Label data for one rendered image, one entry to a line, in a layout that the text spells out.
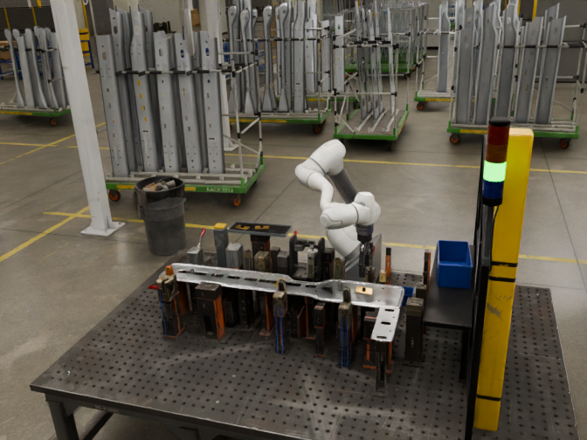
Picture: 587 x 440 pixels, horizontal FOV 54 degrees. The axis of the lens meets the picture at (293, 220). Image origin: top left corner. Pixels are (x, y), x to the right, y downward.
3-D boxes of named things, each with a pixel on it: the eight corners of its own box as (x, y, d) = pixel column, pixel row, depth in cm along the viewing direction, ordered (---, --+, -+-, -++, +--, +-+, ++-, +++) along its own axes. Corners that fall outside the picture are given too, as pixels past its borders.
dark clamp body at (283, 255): (275, 315, 339) (272, 257, 324) (282, 304, 351) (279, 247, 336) (293, 317, 336) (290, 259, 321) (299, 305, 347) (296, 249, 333)
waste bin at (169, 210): (133, 257, 581) (122, 189, 553) (160, 236, 628) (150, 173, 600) (177, 262, 567) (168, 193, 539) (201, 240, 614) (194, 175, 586)
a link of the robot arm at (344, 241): (341, 257, 378) (318, 233, 377) (360, 238, 380) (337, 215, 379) (346, 257, 361) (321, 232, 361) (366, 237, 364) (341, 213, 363)
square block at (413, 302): (403, 365, 290) (405, 304, 276) (404, 356, 297) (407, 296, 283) (418, 367, 288) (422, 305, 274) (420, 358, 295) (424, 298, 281)
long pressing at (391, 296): (154, 280, 324) (154, 278, 323) (173, 263, 343) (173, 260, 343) (400, 311, 284) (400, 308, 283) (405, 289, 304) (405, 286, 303)
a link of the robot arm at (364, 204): (367, 216, 291) (345, 222, 286) (367, 187, 286) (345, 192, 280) (379, 223, 283) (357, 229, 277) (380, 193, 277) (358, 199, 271)
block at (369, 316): (359, 367, 289) (360, 320, 279) (363, 355, 299) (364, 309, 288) (378, 371, 287) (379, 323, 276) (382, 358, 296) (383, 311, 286)
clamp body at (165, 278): (159, 340, 321) (150, 282, 307) (172, 325, 333) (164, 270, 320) (176, 342, 317) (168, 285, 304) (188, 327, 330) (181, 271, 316)
